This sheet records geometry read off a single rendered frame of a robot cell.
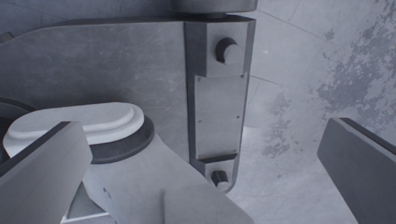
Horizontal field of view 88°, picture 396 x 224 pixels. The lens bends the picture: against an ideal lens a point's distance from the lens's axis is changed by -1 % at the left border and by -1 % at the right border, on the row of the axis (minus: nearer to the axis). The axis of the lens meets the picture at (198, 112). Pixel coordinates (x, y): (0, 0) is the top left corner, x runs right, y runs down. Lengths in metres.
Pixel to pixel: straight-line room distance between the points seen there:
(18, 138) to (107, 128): 0.12
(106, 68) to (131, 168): 0.23
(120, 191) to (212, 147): 0.32
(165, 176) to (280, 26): 0.57
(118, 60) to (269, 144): 0.69
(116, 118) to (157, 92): 0.15
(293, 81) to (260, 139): 0.26
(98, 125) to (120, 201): 0.12
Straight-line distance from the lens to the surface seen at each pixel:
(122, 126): 0.35
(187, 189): 0.28
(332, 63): 0.90
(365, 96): 1.10
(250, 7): 0.47
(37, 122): 0.41
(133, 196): 0.29
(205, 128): 0.52
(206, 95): 0.47
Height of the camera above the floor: 0.61
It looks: 58 degrees down
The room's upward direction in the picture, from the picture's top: 157 degrees clockwise
